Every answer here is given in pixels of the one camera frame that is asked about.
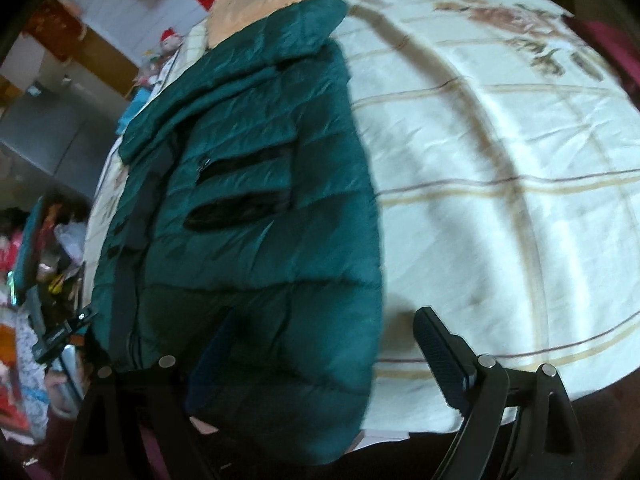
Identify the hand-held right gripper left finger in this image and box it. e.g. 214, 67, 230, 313
65, 314, 237, 480

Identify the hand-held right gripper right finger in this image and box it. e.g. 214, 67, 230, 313
413, 306, 587, 480

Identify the green quilted puffer jacket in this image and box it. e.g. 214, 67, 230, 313
89, 0, 386, 466

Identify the black clamp stand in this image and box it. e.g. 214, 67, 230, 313
31, 307, 98, 363

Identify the cream checked floral bed sheet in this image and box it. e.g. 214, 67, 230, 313
82, 0, 640, 436

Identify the colourful clutter pile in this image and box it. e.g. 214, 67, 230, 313
0, 195, 91, 446

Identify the red-hatted plush toy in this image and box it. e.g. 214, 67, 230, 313
150, 27, 185, 68

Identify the peach ruffled blanket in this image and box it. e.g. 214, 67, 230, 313
205, 0, 346, 48

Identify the maroon cloth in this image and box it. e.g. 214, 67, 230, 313
562, 12, 640, 91

